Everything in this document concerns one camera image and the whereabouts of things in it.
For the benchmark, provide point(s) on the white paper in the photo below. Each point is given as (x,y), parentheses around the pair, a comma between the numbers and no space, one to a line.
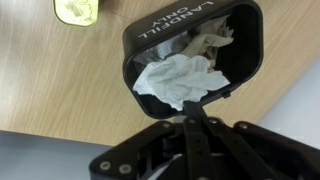
(180,80)

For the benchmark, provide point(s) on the black landfill trash bin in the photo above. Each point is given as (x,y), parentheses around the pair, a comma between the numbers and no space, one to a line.
(246,56)

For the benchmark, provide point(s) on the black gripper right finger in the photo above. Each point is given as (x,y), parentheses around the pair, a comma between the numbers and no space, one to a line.
(241,151)

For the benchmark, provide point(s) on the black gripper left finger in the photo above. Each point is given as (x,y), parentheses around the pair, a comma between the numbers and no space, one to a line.
(195,150)

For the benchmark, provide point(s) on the brown crumpled paper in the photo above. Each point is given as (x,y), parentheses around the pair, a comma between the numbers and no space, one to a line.
(206,41)

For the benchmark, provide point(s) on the yellow-green rounded tin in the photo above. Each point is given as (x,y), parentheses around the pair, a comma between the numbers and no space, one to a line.
(76,11)

